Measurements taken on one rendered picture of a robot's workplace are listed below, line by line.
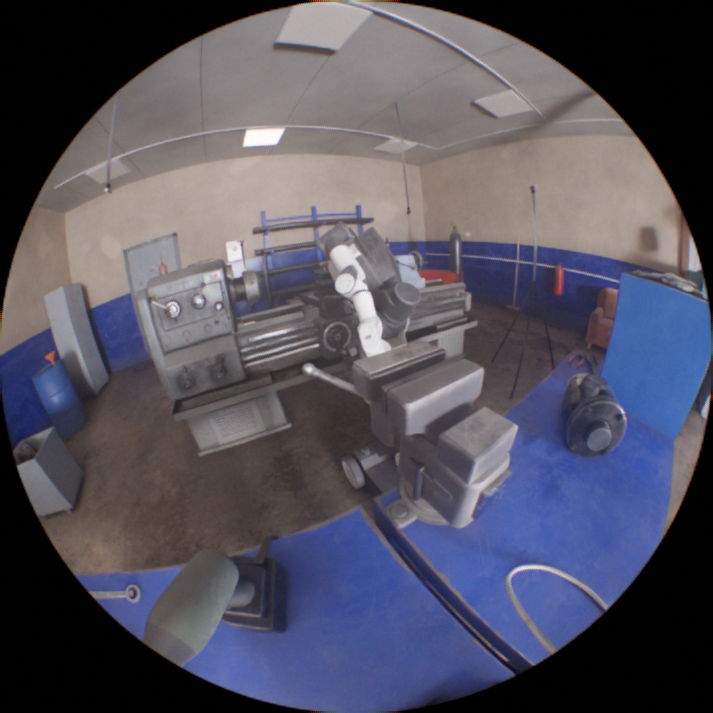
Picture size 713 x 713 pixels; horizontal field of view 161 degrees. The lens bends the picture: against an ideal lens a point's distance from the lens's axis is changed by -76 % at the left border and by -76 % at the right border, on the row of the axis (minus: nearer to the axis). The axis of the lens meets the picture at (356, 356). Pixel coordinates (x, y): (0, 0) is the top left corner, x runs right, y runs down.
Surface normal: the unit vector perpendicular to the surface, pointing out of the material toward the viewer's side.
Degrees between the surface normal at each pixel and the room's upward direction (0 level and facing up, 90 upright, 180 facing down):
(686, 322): 90
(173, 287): 90
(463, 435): 0
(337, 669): 0
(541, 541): 0
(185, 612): 42
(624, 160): 90
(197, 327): 90
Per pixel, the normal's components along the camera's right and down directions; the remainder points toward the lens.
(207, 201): 0.47, 0.33
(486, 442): -0.09, -0.91
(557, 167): -0.87, 0.27
